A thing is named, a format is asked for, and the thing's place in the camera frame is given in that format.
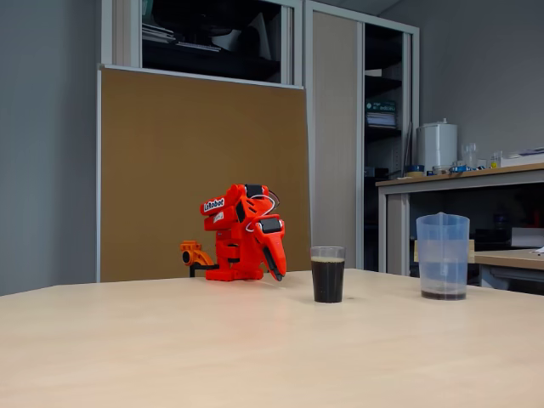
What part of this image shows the pile of documents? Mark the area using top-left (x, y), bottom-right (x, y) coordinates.
top-left (500, 147), bottom-right (544, 168)

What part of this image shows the grey workbench with wooden top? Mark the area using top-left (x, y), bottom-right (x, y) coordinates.
top-left (375, 162), bottom-right (544, 277)

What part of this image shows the white cylindrical appliance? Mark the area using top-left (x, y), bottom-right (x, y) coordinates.
top-left (416, 118), bottom-right (459, 173)

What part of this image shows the low desk with wooden top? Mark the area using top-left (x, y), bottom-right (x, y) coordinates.
top-left (467, 248), bottom-right (544, 290)

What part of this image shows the green box file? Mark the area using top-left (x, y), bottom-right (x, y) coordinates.
top-left (365, 99), bottom-right (397, 114)

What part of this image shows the stack of papers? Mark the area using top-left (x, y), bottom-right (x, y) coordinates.
top-left (365, 112), bottom-right (399, 129)

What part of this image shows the orange table clamp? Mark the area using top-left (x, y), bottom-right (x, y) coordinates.
top-left (179, 240), bottom-right (220, 278)

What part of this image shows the clear drinking glass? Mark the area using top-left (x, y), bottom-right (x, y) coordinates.
top-left (309, 246), bottom-right (346, 303)

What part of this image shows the translucent jug with cardboard handle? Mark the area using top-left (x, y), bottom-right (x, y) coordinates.
top-left (414, 212), bottom-right (476, 302)

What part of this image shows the stack of grey books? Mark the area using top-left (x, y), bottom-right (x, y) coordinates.
top-left (142, 23), bottom-right (177, 44)

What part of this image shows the white flat box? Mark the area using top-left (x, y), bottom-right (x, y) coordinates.
top-left (512, 227), bottom-right (544, 248)

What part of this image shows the grey shelving cabinet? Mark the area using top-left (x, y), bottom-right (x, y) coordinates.
top-left (100, 0), bottom-right (421, 273)

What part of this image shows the brown pin board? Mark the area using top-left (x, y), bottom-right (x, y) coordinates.
top-left (96, 63), bottom-right (311, 284)

